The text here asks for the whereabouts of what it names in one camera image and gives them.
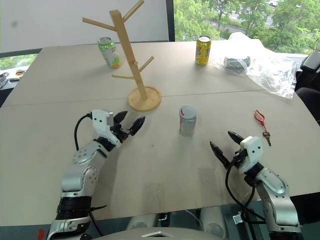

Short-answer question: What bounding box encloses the clear plastic bag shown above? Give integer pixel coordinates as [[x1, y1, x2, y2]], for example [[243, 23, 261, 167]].
[[210, 31, 300, 100]]

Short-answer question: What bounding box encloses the dark bundle inside bag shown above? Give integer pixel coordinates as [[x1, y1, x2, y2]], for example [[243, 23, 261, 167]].
[[223, 55, 252, 76]]

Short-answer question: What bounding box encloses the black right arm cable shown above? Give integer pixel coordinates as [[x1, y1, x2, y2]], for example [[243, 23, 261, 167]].
[[224, 157, 266, 222]]

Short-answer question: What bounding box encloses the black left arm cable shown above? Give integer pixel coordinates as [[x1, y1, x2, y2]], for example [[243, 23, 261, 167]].
[[73, 112, 94, 151]]

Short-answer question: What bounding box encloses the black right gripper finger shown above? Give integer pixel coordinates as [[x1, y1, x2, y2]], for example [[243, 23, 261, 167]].
[[227, 130, 247, 146], [209, 141, 230, 171]]

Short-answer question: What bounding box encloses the black office chair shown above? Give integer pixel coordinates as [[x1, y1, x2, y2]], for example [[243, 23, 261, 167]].
[[294, 50, 320, 127]]

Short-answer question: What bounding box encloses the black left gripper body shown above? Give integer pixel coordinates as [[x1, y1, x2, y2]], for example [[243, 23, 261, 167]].
[[109, 118, 133, 144]]

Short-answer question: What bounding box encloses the silver drink can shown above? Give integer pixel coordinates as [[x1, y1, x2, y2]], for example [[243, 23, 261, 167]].
[[178, 104, 198, 138]]

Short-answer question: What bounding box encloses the small white connector plug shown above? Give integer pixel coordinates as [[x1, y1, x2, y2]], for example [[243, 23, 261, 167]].
[[232, 211, 245, 225]]

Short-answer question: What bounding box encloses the green drink can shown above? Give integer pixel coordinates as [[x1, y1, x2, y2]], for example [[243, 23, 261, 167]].
[[97, 36, 124, 69]]

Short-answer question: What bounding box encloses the dark window post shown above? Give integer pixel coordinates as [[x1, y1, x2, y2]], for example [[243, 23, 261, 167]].
[[165, 0, 176, 43]]

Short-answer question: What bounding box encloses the wooden peg tree rack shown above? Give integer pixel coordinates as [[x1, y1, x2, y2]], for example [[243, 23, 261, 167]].
[[82, 0, 162, 112]]

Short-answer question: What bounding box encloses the grey robot torso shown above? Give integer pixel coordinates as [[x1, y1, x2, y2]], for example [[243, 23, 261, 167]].
[[92, 225, 208, 240]]

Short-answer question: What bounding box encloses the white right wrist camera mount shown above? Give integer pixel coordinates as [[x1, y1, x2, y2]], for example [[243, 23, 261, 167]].
[[237, 135, 264, 175]]

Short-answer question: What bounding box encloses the white rounded leg cover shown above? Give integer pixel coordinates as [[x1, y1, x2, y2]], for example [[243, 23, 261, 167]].
[[199, 206, 228, 239], [125, 214, 157, 231]]

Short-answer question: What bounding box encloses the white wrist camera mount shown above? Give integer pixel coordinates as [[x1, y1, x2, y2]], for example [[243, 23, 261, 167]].
[[237, 135, 264, 175], [91, 109, 122, 146]]

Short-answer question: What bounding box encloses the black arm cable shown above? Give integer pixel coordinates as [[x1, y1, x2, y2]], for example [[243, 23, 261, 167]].
[[224, 157, 266, 222], [73, 112, 94, 151]]

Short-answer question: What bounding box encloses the yellow drink can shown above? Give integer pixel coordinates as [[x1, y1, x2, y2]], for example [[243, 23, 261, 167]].
[[194, 35, 212, 67]]

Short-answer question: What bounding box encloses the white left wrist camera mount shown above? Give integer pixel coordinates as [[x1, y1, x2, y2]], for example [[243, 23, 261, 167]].
[[91, 109, 122, 146]]

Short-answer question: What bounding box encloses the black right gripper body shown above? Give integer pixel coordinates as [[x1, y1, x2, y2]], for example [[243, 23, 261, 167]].
[[227, 146, 249, 171]]

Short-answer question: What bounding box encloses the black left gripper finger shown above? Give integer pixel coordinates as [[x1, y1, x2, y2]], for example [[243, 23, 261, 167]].
[[129, 115, 146, 137], [115, 110, 129, 125]]

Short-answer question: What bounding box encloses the white paper clutter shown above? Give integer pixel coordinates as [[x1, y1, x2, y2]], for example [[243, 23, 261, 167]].
[[0, 68, 27, 90]]

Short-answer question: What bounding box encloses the key on red carabiner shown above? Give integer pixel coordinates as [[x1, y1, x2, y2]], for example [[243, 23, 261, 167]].
[[254, 109, 273, 147]]

